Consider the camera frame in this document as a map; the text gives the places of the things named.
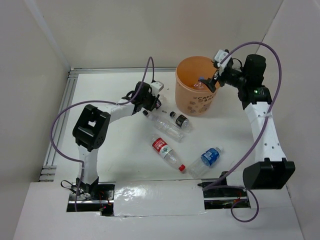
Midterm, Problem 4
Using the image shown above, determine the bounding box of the red label water bottle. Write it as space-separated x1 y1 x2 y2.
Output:
150 134 186 173

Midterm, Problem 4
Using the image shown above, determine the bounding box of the aluminium rail frame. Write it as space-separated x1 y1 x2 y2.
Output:
39 67 175 184

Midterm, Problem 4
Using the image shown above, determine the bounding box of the clear bottle white cap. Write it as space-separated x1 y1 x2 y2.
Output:
142 110 184 143

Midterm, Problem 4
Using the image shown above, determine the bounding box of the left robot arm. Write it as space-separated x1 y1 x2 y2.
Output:
72 81 164 200

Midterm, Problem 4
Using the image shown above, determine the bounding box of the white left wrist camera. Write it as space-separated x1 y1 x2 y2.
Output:
150 81 164 96

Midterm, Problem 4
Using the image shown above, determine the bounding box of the orange plastic bin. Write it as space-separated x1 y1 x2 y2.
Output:
175 56 217 116

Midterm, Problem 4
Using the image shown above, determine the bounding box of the black label small bottle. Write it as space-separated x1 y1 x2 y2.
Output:
169 111 192 133

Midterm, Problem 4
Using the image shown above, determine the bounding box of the blue label bottle white cap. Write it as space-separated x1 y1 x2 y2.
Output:
187 146 224 179

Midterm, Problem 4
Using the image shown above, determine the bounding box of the blue label water bottle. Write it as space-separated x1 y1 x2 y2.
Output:
191 76 206 91

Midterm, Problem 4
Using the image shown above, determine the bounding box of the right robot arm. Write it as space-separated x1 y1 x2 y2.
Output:
203 50 296 190

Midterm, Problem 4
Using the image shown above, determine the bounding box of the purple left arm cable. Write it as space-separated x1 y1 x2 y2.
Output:
49 56 155 213

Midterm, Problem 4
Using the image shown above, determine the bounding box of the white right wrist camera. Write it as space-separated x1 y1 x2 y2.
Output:
213 49 231 69

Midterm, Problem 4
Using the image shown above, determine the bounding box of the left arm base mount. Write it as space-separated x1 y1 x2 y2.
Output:
60 180 115 217

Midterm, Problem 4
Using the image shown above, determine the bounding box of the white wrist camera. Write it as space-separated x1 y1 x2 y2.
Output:
150 81 164 96
213 49 231 69

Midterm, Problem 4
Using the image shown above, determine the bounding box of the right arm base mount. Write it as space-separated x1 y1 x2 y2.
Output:
197 171 251 210

